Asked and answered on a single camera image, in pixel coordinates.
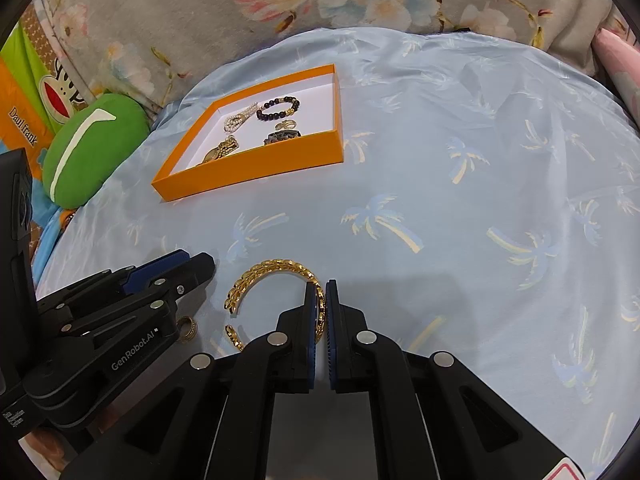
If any gold wrist watch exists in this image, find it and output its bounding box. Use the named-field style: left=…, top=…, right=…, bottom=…
left=201, top=134, right=240, bottom=165

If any left hand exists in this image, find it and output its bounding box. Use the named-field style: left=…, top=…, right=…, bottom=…
left=20, top=428, right=68, bottom=479

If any gold braided bangle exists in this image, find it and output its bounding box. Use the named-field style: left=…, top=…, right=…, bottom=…
left=224, top=259, right=328, bottom=342

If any gold ring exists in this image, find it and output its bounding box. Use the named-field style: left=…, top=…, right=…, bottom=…
left=176, top=315, right=199, bottom=345

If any green plush pillow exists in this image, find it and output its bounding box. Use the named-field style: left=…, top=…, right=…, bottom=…
left=42, top=93, right=150, bottom=209

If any white pearl bracelet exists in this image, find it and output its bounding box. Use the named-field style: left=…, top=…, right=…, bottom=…
left=222, top=103, right=260, bottom=134

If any orange jewelry box tray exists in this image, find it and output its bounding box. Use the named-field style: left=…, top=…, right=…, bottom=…
left=152, top=64, right=344, bottom=202

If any colourful cartoon monkey bedsheet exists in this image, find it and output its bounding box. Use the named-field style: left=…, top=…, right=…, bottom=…
left=1, top=0, right=88, bottom=282

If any light blue palm bedsheet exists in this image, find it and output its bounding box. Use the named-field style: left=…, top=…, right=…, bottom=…
left=37, top=28, right=639, bottom=479

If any gold hoop earring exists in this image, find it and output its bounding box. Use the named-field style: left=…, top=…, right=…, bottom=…
left=224, top=325, right=244, bottom=351

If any small gold earring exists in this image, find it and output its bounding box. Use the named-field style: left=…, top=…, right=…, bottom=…
left=276, top=119, right=297, bottom=131

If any black bead bracelet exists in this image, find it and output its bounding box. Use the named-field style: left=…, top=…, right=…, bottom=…
left=255, top=94, right=302, bottom=123

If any pink pillow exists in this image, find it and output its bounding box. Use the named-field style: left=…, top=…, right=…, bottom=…
left=592, top=28, right=640, bottom=124

